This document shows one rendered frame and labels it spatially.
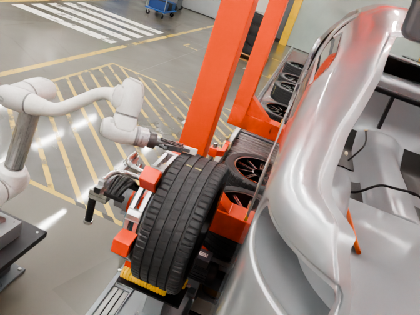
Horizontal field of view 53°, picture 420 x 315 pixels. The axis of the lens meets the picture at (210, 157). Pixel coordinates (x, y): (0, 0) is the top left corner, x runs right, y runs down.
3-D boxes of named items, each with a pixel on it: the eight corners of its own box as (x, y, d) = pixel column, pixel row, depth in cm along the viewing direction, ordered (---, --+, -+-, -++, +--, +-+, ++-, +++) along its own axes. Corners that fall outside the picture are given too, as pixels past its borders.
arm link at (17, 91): (21, 92, 186) (40, 86, 198) (-13, 82, 189) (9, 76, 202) (21, 119, 191) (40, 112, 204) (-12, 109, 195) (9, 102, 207)
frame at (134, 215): (121, 285, 192) (148, 187, 169) (109, 279, 193) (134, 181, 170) (164, 225, 241) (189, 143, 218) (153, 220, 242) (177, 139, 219)
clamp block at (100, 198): (105, 205, 188) (107, 195, 185) (87, 197, 189) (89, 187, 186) (110, 200, 192) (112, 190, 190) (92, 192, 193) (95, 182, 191)
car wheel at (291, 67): (314, 85, 848) (319, 74, 838) (283, 75, 843) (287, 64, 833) (309, 77, 908) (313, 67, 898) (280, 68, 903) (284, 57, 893)
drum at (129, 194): (149, 229, 202) (155, 205, 196) (109, 211, 204) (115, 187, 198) (159, 214, 214) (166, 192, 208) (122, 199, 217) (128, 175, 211)
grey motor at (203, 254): (212, 318, 257) (230, 277, 242) (150, 290, 262) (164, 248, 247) (219, 299, 273) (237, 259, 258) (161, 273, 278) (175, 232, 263)
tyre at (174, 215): (176, 281, 158) (237, 143, 187) (120, 256, 161) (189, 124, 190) (176, 305, 217) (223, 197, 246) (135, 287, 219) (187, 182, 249)
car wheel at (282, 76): (269, 87, 729) (274, 74, 719) (280, 82, 786) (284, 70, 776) (304, 101, 711) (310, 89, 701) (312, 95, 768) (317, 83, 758)
